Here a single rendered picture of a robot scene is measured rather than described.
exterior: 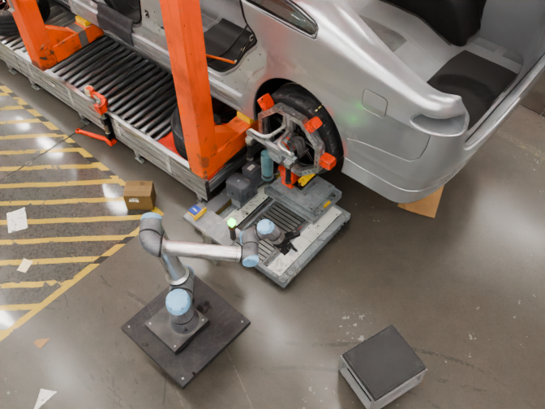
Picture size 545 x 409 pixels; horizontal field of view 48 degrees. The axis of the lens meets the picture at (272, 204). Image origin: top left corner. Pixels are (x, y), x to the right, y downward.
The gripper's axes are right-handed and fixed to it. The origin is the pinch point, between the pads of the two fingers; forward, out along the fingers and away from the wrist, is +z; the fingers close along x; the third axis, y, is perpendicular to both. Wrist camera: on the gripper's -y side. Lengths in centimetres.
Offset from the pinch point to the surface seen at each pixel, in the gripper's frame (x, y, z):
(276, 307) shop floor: -26, 46, 64
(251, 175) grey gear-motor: -105, -2, 25
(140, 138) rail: -186, 47, -12
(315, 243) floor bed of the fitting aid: -56, -4, 75
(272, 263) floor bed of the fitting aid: -54, 29, 58
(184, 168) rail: -141, 34, 5
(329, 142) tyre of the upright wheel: -53, -59, 2
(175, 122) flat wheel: -173, 17, -10
